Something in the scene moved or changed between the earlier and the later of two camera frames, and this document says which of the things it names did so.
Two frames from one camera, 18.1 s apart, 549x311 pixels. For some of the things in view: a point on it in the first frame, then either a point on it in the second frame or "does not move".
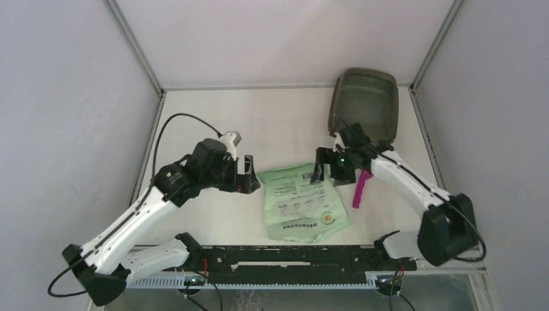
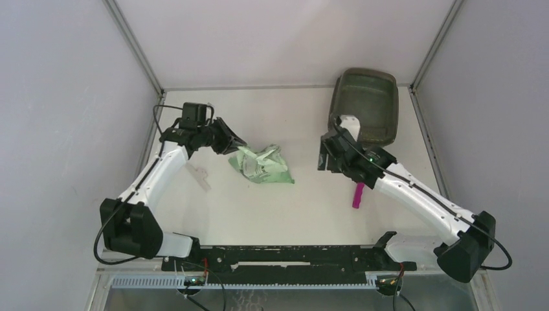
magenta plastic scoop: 364,175 does not move
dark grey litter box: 369,98 does not move
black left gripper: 244,183 to 225,147
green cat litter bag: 298,211 to 266,166
